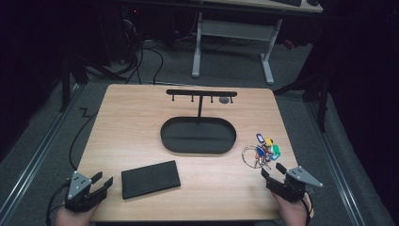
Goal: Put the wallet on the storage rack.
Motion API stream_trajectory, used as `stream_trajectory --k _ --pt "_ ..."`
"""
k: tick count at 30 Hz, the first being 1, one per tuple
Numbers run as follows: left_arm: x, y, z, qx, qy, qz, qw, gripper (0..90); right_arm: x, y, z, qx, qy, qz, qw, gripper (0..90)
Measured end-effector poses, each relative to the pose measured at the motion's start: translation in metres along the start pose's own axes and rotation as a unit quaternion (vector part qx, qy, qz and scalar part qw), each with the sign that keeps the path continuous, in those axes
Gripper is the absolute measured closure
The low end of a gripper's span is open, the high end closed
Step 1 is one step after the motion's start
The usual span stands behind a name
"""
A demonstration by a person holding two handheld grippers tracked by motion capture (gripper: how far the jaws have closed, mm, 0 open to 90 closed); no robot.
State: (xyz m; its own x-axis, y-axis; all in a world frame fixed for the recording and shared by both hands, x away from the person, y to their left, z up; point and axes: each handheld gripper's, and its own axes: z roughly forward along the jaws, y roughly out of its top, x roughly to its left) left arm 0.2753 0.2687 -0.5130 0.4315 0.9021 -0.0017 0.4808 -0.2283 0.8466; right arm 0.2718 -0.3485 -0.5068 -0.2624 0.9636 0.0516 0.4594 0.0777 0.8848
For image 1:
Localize person's right hand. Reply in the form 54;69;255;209
272;191;315;226

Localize black computer tower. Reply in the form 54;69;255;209
106;3;143;68

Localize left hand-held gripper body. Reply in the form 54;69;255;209
64;170;106;213

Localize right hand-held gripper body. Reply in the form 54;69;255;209
266;166;324;202

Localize desk with white metal legs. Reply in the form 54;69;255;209
190;0;324;86

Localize metal floor rail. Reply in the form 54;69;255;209
0;83;83;218
304;99;367;226

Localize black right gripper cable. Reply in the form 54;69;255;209
300;192;315;226

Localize person's left hand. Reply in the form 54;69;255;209
56;202;99;226

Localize key ring with coloured tags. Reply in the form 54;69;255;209
241;133;282;170

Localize black looped floor cable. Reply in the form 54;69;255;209
124;40;165;86

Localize black oval tray with hook stand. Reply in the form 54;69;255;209
160;89;238;155

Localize thin black floor cable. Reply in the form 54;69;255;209
69;107;99;171

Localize black keyboard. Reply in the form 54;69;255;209
271;0;303;8

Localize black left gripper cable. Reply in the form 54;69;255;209
45;178;72;226

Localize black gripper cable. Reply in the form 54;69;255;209
45;178;72;226
300;192;315;226

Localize black wallet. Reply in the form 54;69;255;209
120;160;182;201

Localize black metal stand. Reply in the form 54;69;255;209
58;53;127;114
272;71;331;134

